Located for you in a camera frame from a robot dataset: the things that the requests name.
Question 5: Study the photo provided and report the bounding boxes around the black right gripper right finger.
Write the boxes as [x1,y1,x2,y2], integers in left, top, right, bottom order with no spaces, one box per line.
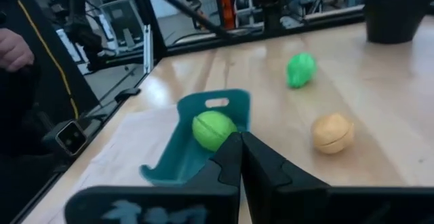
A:
[241,132,434,224]

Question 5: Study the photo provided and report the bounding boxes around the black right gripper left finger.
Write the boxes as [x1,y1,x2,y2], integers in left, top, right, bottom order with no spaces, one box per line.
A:
[64,132,243,224]

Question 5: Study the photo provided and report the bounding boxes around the teal plastic container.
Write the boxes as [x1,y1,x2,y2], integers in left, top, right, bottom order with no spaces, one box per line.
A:
[139,88,252,187]

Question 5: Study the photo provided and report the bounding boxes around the tan round toy produce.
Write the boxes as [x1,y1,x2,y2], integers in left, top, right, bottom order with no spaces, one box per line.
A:
[311,112,355,155]

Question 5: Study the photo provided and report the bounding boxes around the green round toy vegetable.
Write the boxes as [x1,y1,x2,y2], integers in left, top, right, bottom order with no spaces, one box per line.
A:
[285,52,318,90]

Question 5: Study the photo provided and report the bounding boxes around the black clip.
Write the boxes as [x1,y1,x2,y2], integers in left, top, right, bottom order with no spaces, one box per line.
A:
[114,87,142,103]

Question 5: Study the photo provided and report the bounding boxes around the orange background machine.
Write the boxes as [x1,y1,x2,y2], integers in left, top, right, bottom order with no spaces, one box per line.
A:
[216,0,238,30]

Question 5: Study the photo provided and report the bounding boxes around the black plant pot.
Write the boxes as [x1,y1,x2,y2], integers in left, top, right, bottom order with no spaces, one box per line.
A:
[362,0,434,45]

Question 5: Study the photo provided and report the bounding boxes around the person's hand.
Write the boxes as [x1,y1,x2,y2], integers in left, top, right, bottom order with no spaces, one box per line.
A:
[0,28,35,73]

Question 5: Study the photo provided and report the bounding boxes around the table-level camera box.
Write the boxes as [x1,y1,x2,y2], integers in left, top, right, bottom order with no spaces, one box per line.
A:
[42,119,90,157]

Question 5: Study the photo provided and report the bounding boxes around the black table edge rail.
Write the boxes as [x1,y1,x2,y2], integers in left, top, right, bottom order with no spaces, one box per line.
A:
[165,5,367,57]

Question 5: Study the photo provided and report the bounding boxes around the black diagonal frame brace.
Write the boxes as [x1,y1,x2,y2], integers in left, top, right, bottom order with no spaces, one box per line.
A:
[145,0,235,40]

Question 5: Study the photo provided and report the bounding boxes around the black frame post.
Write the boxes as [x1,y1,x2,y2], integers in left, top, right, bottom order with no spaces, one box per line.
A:
[128,0,169,74]

